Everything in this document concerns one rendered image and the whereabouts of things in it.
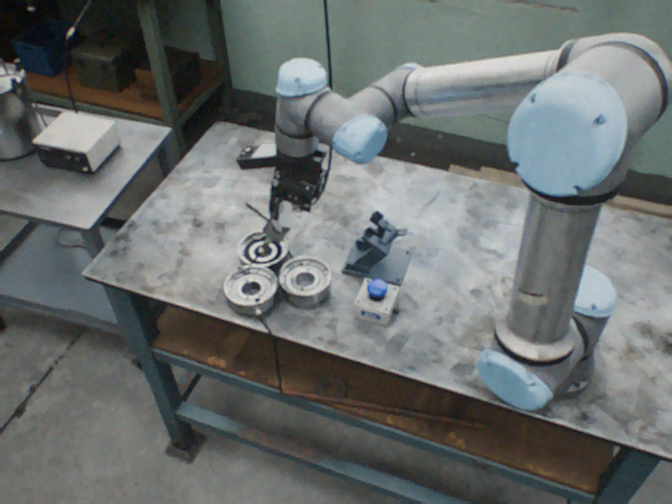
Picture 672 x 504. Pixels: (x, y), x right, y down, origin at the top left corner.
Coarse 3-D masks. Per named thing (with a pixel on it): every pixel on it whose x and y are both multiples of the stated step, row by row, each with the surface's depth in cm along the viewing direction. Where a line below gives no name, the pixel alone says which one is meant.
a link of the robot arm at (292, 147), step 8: (280, 136) 105; (280, 144) 107; (288, 144) 105; (296, 144) 105; (304, 144) 105; (312, 144) 106; (288, 152) 107; (296, 152) 106; (304, 152) 107; (312, 152) 108
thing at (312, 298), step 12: (288, 264) 130; (300, 264) 132; (312, 264) 131; (324, 264) 129; (300, 276) 130; (312, 276) 130; (324, 276) 130; (300, 288) 126; (312, 288) 127; (324, 288) 125; (300, 300) 125; (312, 300) 125
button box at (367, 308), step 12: (396, 288) 124; (360, 300) 122; (372, 300) 122; (384, 300) 122; (396, 300) 125; (360, 312) 123; (372, 312) 121; (384, 312) 120; (396, 312) 124; (384, 324) 123
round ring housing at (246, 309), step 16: (240, 272) 129; (256, 272) 130; (272, 272) 128; (224, 288) 125; (240, 288) 127; (256, 288) 130; (272, 288) 126; (240, 304) 122; (256, 304) 122; (272, 304) 127
